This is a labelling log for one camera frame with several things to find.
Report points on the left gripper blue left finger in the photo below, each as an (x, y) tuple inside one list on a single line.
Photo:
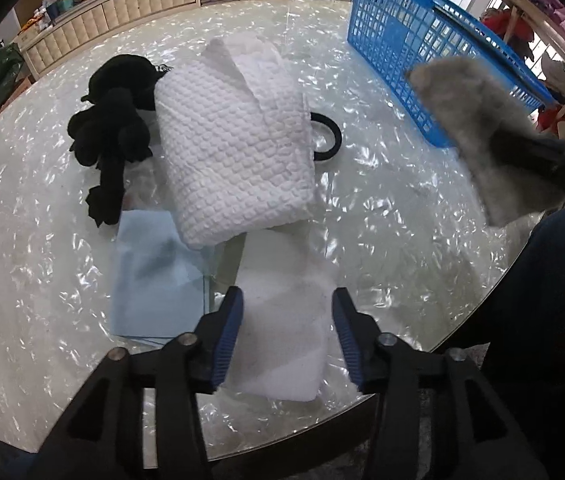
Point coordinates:
[(231, 316)]

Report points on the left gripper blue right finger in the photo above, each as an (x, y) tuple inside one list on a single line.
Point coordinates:
[(346, 320)]

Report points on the white sponge cloth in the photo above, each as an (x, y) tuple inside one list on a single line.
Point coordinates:
[(281, 349)]

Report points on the light blue cloth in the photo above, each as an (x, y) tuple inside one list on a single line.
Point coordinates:
[(161, 287)]

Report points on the white waffle towel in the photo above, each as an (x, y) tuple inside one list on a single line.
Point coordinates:
[(237, 141)]

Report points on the black plush toy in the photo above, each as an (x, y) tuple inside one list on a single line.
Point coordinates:
[(111, 133)]

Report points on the grey fuzzy cloth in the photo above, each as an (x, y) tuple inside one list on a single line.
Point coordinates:
[(470, 105)]

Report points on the blue plastic laundry basket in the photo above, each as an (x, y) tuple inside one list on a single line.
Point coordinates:
[(395, 35)]

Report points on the white tv cabinet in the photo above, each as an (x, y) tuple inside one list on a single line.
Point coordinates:
[(90, 22)]

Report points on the red hanging garment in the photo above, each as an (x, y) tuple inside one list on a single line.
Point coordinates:
[(520, 35)]

